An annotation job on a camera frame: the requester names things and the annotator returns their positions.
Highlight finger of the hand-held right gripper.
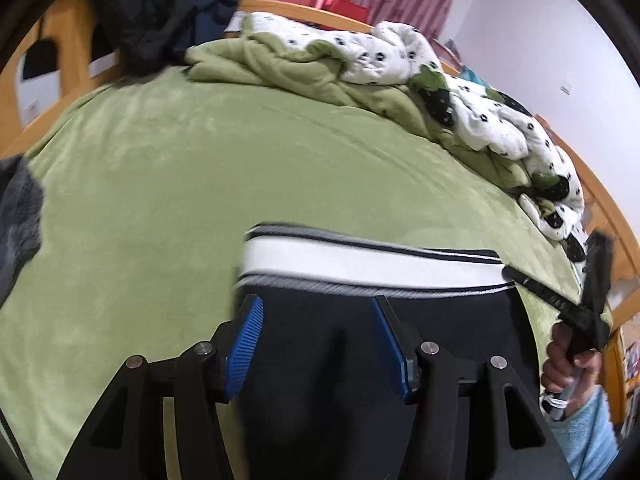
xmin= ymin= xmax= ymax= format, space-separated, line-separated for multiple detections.
xmin=582 ymin=230 xmax=616 ymax=321
xmin=501 ymin=265 xmax=583 ymax=318

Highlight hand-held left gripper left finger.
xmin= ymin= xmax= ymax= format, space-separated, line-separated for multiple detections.
xmin=57 ymin=295 xmax=266 ymax=480

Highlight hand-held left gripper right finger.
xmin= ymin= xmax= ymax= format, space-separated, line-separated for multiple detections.
xmin=371 ymin=296 xmax=573 ymax=480

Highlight black pants with white stripe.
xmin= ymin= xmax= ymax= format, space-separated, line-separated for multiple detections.
xmin=232 ymin=221 xmax=551 ymax=480

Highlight person's right hand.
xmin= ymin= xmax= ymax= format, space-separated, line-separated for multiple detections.
xmin=541 ymin=322 xmax=601 ymax=416

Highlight green bed blanket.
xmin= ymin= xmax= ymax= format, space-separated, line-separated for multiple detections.
xmin=0 ymin=65 xmax=616 ymax=480

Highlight grey jeans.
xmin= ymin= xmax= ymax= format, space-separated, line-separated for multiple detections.
xmin=0 ymin=155 xmax=46 ymax=306

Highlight white flower-print quilt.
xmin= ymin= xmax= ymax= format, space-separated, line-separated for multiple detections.
xmin=185 ymin=10 xmax=588 ymax=266

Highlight navy jacket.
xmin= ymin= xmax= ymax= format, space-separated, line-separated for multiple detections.
xmin=172 ymin=0 xmax=246 ymax=61

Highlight black jacket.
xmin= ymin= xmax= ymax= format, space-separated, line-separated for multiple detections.
xmin=82 ymin=0 xmax=196 ymax=81

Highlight wooden bed frame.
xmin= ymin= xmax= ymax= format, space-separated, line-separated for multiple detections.
xmin=0 ymin=0 xmax=640 ymax=431

